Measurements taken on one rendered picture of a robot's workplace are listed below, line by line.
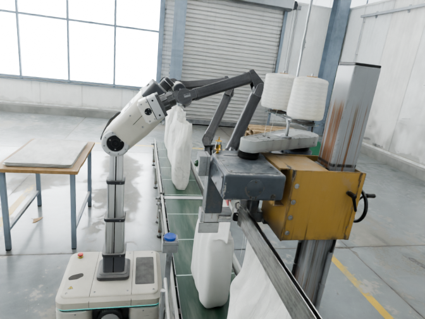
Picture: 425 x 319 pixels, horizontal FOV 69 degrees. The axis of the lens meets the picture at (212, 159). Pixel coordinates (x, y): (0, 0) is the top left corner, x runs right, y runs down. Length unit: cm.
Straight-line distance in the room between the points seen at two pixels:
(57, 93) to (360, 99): 828
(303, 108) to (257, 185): 34
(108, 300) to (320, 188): 147
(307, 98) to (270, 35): 818
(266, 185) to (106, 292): 140
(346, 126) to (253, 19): 799
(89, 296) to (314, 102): 172
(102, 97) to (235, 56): 376
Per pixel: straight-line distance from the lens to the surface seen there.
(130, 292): 220
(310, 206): 134
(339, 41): 987
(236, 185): 111
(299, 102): 123
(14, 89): 936
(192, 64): 879
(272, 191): 116
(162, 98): 158
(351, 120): 138
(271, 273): 112
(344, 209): 144
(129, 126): 177
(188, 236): 253
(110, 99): 887
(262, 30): 929
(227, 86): 161
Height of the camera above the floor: 169
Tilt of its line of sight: 17 degrees down
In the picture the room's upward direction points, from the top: 7 degrees clockwise
